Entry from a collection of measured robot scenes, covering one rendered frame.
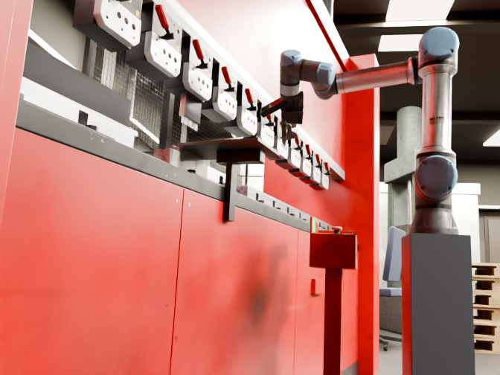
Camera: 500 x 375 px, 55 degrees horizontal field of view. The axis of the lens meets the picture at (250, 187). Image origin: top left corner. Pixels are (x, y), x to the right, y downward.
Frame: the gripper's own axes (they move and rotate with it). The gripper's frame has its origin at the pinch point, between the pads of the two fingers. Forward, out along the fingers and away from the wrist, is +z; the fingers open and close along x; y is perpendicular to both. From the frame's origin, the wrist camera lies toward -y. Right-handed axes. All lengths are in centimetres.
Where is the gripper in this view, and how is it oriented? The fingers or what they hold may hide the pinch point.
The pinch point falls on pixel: (283, 138)
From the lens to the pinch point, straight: 191.1
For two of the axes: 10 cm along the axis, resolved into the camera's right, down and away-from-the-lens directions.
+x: 0.4, -6.2, 7.8
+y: 10.0, 0.1, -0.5
